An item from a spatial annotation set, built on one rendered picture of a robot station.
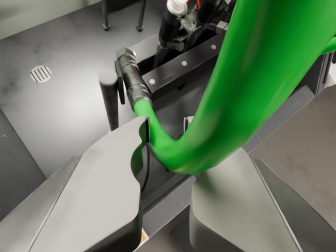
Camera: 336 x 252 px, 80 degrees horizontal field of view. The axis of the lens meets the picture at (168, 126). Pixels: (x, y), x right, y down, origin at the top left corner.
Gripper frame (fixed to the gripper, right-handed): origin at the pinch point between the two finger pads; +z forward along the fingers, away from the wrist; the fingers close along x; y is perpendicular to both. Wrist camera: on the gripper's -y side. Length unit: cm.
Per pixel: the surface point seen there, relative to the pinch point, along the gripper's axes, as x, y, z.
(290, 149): 97, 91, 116
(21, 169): -25.7, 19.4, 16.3
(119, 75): -4.0, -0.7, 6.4
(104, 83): -5.3, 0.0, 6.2
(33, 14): -31, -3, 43
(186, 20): 2.5, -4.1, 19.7
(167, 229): 1, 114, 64
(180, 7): 1.5, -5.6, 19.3
